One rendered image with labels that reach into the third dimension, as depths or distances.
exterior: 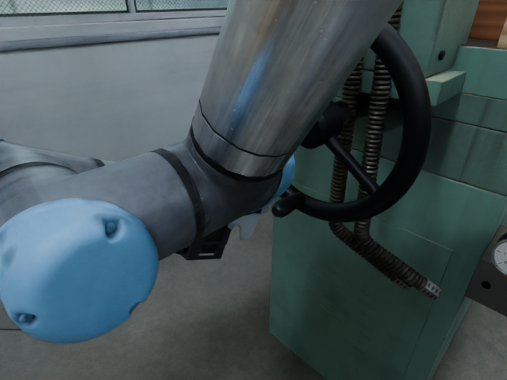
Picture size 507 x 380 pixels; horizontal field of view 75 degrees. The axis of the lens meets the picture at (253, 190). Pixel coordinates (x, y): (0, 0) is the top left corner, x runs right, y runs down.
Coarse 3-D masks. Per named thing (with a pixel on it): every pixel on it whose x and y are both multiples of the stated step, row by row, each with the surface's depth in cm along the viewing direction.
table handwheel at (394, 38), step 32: (384, 32) 34; (384, 64) 35; (416, 64) 33; (416, 96) 34; (320, 128) 42; (416, 128) 34; (352, 160) 43; (416, 160) 36; (288, 192) 52; (384, 192) 40
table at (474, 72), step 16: (464, 48) 45; (480, 48) 44; (496, 48) 43; (464, 64) 45; (480, 64) 44; (496, 64) 43; (368, 80) 46; (432, 80) 40; (448, 80) 41; (464, 80) 46; (480, 80) 45; (496, 80) 43; (432, 96) 41; (448, 96) 43; (496, 96) 44
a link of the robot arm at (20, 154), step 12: (0, 144) 24; (12, 144) 25; (0, 156) 23; (12, 156) 24; (24, 156) 24; (36, 156) 24; (48, 156) 25; (60, 156) 27; (72, 156) 28; (0, 168) 22; (72, 168) 27; (84, 168) 28
